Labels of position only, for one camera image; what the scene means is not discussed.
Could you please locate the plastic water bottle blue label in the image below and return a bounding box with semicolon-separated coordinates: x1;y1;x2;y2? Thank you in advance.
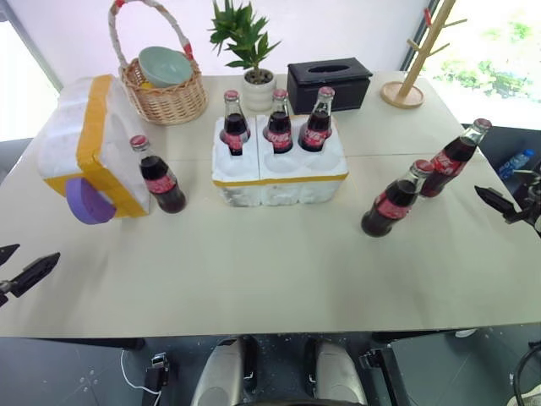
497;147;538;180

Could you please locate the black tissue box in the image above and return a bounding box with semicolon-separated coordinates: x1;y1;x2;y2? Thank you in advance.
286;58;374;116

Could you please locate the glass cola bottle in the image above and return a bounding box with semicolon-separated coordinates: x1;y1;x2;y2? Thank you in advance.
298;86;336;154
361;159;435;239
262;89;294;155
128;134;188;215
219;90;251;157
419;118;493;199

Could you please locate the thin white cable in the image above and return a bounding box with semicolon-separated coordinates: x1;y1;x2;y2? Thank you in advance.
120;348;164;406

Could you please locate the white foam box yellow tape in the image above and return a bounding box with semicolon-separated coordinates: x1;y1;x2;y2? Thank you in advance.
36;74;154;226

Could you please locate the silver left robot leg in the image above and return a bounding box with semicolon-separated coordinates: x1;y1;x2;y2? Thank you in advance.
192;337;247;406

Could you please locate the white ribbed plant pot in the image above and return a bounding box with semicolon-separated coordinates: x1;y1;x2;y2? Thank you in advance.
243;69;277;112

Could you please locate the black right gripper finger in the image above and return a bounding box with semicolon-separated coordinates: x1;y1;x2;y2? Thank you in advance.
513;169;541;185
473;185;518;224

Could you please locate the black looped cable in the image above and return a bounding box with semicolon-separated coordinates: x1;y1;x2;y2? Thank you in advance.
509;349;541;406

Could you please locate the pale green bowl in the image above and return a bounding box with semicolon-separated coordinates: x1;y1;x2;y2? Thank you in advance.
138;46;194;90

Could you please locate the silver robot leg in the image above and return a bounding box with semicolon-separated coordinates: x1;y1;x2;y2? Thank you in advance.
192;337;247;406
313;337;369;406

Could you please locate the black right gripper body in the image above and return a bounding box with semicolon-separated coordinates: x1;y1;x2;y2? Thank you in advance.
508;194;541;238

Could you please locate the wicker basket with handle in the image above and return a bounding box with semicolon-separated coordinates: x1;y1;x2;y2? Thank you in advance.
108;0;210;127

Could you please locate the wooden branch rack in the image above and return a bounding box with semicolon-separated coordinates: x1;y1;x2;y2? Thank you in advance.
380;0;469;111

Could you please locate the silver right robot leg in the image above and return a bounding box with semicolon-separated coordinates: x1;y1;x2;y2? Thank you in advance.
313;337;369;406

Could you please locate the green leafy plant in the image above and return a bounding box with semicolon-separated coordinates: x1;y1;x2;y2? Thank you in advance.
208;0;282;81

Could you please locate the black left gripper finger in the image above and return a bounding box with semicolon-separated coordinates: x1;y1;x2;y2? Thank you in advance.
0;244;21;267
8;252;61;298

